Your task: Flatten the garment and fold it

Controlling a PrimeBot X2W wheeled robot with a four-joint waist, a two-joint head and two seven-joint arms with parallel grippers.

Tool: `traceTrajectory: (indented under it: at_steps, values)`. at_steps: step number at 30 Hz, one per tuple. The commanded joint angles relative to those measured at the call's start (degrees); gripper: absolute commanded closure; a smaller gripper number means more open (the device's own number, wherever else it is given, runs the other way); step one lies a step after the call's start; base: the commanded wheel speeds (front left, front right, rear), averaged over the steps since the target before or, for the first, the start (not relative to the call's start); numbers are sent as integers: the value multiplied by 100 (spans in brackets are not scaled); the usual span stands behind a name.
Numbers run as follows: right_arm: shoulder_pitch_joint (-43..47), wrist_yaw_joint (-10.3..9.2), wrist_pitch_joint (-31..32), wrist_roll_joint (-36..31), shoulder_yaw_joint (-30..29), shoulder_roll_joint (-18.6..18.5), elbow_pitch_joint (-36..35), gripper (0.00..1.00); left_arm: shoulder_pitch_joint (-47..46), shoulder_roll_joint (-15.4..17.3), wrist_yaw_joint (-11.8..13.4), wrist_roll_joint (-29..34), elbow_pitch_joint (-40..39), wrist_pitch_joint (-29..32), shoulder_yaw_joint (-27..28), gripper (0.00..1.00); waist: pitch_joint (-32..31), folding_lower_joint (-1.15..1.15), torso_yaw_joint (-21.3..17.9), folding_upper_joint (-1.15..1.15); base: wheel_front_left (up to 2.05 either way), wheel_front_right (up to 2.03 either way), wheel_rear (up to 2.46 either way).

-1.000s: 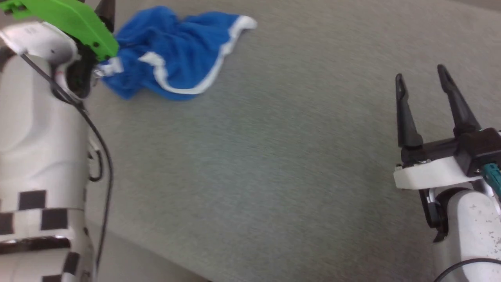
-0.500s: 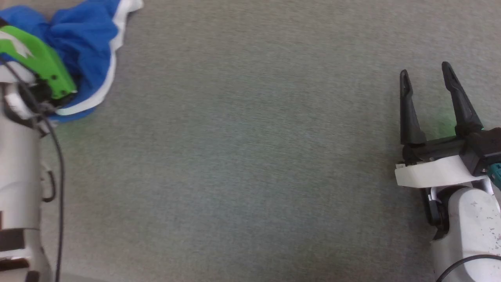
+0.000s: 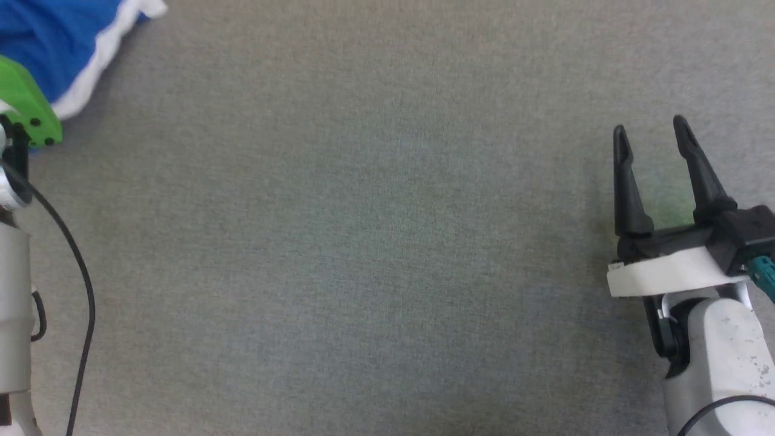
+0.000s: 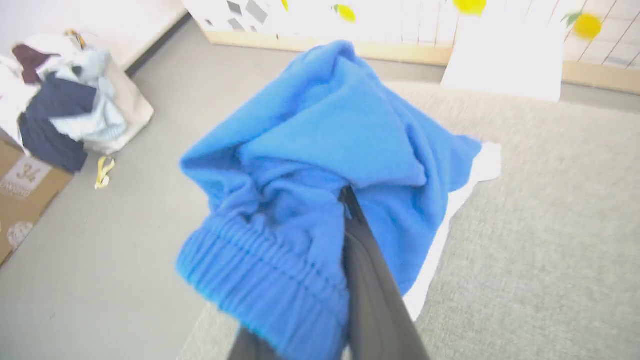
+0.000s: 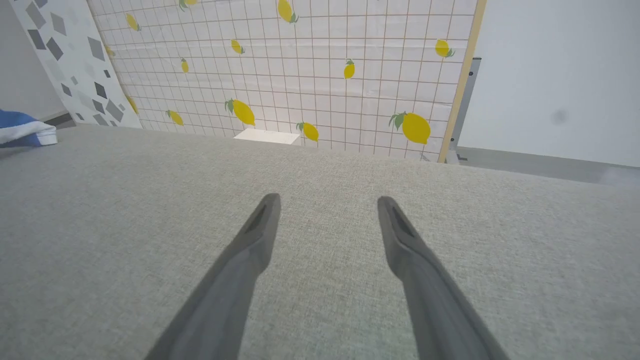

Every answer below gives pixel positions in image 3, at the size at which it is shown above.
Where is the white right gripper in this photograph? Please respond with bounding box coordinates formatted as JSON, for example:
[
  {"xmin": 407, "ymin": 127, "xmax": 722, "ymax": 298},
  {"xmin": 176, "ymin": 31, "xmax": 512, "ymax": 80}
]
[{"xmin": 607, "ymin": 114, "xmax": 754, "ymax": 298}]

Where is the black left cable, teal connector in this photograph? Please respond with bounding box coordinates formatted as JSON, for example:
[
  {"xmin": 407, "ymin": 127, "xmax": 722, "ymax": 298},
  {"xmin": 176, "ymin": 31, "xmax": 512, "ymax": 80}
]
[{"xmin": 12, "ymin": 170, "xmax": 97, "ymax": 436}]

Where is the blue garment with white trim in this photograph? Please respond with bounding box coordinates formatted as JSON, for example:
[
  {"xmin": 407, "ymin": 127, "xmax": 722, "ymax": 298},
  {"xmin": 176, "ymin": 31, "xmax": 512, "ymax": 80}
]
[{"xmin": 0, "ymin": 0, "xmax": 169, "ymax": 122}]

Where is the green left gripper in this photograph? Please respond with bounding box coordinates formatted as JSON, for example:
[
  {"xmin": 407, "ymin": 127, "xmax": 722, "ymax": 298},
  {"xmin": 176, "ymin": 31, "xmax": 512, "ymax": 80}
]
[{"xmin": 0, "ymin": 54, "xmax": 64, "ymax": 149}]

